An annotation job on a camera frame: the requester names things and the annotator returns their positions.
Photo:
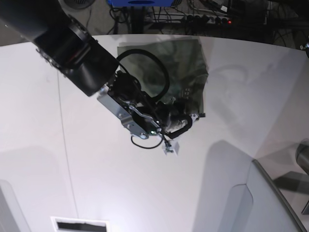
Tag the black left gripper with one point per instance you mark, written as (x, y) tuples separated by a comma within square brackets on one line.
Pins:
[(305, 47)]

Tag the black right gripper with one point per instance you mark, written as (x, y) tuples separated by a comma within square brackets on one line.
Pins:
[(178, 115)]

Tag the green t-shirt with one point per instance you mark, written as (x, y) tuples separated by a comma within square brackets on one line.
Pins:
[(184, 61)]

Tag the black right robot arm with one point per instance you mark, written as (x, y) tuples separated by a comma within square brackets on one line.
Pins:
[(68, 46)]

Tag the white power strip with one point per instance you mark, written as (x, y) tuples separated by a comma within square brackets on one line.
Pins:
[(162, 17)]

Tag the grey metal stand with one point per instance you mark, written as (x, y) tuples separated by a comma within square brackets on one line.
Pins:
[(287, 173)]

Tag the blue box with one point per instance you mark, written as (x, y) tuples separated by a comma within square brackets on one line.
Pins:
[(140, 3)]

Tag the black round fan base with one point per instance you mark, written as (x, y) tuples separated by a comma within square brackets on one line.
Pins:
[(78, 4)]

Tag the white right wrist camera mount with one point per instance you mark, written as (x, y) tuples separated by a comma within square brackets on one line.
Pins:
[(171, 147)]

